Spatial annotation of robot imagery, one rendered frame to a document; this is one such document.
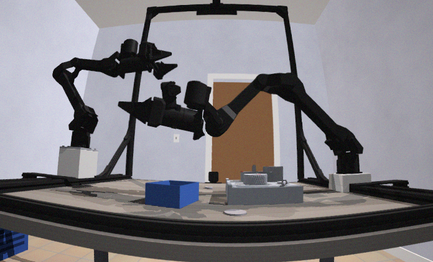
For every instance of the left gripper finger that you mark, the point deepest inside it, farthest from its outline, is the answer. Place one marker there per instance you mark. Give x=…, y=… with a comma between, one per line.
x=139, y=110

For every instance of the blue open-top box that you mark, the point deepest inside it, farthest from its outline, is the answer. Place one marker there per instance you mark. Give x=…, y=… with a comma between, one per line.
x=168, y=194

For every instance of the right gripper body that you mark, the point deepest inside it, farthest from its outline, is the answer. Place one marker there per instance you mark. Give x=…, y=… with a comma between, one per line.
x=139, y=66

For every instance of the white round disc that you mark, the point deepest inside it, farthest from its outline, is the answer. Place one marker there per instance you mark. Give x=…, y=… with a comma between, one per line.
x=235, y=212

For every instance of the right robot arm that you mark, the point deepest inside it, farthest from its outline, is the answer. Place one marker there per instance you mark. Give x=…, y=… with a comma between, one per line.
x=84, y=116

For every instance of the grey gear with red arrow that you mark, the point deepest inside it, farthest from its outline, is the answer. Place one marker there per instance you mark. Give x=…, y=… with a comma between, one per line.
x=255, y=179

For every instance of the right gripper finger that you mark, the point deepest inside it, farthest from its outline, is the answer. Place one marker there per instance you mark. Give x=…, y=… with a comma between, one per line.
x=155, y=54
x=167, y=67

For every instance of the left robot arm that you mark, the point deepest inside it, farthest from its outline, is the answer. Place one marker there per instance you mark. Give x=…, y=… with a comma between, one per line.
x=288, y=87

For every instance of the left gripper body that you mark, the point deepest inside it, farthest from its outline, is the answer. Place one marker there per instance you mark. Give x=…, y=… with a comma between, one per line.
x=172, y=116

